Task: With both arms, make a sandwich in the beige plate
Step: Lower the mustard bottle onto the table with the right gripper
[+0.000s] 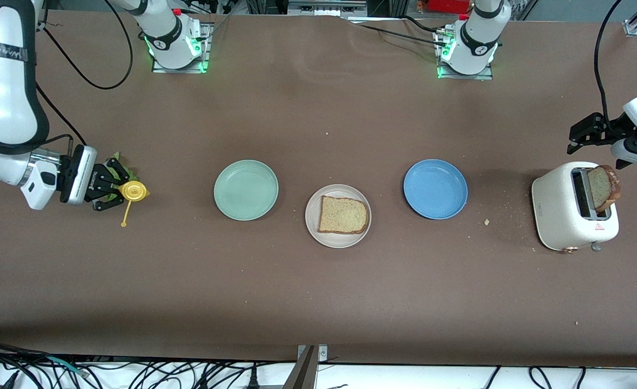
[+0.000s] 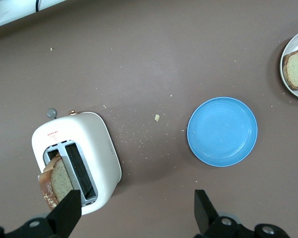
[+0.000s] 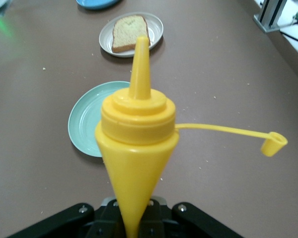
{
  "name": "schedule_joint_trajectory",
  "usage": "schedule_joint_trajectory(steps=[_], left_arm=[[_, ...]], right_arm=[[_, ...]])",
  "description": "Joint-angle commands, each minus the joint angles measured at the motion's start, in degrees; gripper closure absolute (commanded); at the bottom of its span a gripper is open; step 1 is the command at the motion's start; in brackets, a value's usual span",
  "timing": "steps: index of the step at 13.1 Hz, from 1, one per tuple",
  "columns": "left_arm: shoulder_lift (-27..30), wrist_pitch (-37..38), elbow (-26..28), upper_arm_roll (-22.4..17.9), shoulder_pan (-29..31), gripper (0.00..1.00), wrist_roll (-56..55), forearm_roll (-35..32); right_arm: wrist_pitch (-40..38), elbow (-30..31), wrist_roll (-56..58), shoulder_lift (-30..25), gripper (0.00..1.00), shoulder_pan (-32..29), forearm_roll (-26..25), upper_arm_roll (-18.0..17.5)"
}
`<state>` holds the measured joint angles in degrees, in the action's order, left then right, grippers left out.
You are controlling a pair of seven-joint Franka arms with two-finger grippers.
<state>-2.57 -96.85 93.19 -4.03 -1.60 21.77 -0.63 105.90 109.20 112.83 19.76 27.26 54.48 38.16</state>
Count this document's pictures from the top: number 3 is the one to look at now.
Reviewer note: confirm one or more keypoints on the yellow squeeze bottle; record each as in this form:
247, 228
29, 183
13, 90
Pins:
136, 153

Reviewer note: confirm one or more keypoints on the bread slice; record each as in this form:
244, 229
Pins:
126, 32

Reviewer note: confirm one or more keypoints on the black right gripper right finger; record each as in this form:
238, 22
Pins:
188, 220

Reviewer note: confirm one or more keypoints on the aluminium post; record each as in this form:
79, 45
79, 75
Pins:
268, 15

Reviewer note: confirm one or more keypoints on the mint green round plate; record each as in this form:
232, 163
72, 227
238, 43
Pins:
87, 119

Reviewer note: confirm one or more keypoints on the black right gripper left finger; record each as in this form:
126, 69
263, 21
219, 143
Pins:
72, 223

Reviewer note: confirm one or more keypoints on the blue round plate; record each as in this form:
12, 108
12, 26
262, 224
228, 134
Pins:
96, 3

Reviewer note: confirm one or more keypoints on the beige round plate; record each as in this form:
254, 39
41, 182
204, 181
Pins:
155, 29

